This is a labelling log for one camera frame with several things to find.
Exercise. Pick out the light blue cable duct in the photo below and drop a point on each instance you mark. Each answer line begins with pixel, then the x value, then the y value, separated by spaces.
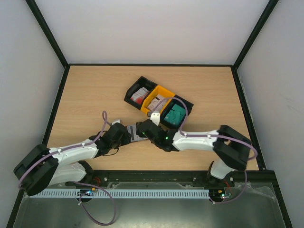
pixel 124 194

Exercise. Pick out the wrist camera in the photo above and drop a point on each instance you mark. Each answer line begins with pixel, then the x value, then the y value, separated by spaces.
pixel 155 117
pixel 116 121

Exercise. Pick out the black plastic bin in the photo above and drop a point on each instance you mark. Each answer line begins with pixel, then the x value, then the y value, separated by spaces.
pixel 171 103
pixel 141 82

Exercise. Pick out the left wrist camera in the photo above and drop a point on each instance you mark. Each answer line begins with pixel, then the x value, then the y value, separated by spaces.
pixel 116 121

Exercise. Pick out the red white card stack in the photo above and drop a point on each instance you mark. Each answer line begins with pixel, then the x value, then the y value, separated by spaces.
pixel 139 95

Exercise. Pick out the green card stack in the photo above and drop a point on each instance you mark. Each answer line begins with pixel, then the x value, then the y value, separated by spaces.
pixel 175 115

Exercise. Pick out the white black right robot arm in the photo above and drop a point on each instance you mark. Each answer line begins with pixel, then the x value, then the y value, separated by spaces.
pixel 231 147

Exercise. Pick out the black plastic bin right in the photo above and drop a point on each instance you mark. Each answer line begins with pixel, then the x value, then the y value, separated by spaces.
pixel 171 103

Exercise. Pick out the black plastic bin left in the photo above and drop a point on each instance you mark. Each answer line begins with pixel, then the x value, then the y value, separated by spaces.
pixel 141 82

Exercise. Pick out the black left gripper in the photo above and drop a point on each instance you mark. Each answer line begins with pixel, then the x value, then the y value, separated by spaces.
pixel 127 139

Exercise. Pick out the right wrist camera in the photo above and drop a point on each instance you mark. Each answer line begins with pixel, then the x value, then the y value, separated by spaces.
pixel 155 117

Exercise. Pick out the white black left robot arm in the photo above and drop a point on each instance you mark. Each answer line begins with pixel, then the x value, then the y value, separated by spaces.
pixel 44 166

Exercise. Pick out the black metal frame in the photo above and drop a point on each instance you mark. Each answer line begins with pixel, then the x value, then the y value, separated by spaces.
pixel 263 174

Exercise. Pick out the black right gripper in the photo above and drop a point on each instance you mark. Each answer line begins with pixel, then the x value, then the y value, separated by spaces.
pixel 140 128

